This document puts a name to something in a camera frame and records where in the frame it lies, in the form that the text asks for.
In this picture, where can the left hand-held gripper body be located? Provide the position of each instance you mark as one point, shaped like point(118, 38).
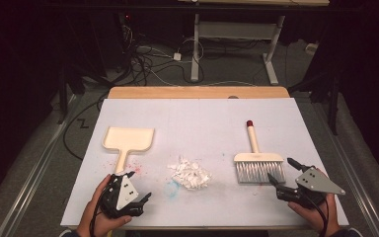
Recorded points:
point(121, 197)

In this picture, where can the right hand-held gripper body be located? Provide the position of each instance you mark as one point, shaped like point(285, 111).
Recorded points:
point(316, 184)

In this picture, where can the cream brush with red tip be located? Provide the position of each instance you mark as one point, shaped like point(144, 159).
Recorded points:
point(258, 171)

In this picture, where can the pile of white paper scraps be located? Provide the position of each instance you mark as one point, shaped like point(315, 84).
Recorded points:
point(190, 176)

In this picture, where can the person's right hand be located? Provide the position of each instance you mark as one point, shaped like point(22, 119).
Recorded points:
point(329, 217)

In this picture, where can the person's left hand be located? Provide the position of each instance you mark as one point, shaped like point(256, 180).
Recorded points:
point(89, 223)

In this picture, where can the cream plastic dustpan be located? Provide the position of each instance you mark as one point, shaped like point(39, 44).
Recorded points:
point(128, 138)

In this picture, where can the black metal stand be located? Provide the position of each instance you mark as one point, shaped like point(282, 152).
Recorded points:
point(62, 98)
point(334, 105)

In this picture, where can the white table mat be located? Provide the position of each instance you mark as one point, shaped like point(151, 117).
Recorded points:
point(194, 118)

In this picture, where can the wooden table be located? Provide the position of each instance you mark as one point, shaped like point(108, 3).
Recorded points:
point(177, 93)

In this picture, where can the white power adapter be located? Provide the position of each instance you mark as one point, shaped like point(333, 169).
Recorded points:
point(177, 56)

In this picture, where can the light wooden desktop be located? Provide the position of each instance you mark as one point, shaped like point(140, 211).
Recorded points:
point(260, 2)

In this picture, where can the metal floor rail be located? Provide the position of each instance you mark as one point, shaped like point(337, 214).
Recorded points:
point(358, 194)
point(29, 187)

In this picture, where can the white metal desk frame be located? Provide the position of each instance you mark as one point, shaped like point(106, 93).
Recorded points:
point(195, 49)

